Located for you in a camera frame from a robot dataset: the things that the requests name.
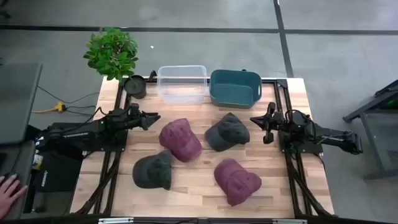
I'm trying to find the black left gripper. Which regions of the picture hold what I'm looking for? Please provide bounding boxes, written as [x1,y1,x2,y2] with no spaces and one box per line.
[129,111,162,131]

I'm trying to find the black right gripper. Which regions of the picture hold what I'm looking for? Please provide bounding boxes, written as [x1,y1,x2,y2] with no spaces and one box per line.
[249,112,285,144]

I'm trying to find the maroon baseball cap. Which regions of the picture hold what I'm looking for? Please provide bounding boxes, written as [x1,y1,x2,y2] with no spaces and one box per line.
[213,158,262,207]
[159,118,203,163]

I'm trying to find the dark grey baseball cap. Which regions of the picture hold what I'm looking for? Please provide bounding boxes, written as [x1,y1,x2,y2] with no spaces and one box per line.
[204,112,251,153]
[132,149,173,191]

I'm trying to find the teal plastic bin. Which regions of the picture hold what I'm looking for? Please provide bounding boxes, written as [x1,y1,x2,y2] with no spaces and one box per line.
[209,68,263,110]

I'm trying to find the clear plastic bin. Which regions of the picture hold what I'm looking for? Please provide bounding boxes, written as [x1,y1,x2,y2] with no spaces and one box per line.
[156,65,208,106]

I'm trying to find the green potted plant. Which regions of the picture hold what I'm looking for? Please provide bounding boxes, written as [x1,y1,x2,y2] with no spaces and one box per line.
[82,27,147,100]

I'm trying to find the black controller box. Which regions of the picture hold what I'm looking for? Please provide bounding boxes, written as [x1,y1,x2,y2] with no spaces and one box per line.
[32,149,84,192]

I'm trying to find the white yellow small container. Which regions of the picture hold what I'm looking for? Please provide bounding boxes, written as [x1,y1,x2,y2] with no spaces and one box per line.
[32,144,45,171]

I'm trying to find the grey metal cart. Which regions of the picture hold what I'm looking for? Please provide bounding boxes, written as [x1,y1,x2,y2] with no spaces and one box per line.
[343,79,398,181]

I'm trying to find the grey side desk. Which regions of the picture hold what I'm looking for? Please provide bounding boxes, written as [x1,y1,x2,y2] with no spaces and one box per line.
[0,139,37,220]

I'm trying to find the dark grey monitor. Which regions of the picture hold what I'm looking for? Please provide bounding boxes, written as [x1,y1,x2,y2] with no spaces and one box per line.
[0,63,44,146]

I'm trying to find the person's hand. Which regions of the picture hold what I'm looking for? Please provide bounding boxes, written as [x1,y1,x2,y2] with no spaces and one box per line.
[0,174,29,220]

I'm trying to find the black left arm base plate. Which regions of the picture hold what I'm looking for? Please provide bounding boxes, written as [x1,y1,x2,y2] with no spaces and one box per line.
[49,122,129,153]

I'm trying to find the black metal table frame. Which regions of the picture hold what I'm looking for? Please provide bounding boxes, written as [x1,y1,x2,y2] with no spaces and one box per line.
[73,70,335,224]

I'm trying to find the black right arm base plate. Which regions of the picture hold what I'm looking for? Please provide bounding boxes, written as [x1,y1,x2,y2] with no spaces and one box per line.
[278,128,324,155]

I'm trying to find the yellow extension cord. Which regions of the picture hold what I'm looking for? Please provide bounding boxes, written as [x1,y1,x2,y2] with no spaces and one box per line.
[32,101,67,114]

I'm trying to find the silver metal bracket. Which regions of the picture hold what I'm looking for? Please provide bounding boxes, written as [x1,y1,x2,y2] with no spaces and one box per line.
[98,217,134,224]
[272,218,308,224]

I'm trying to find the thin black floor cable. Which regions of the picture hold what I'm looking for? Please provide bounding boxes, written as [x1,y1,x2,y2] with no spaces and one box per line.
[37,85,100,105]

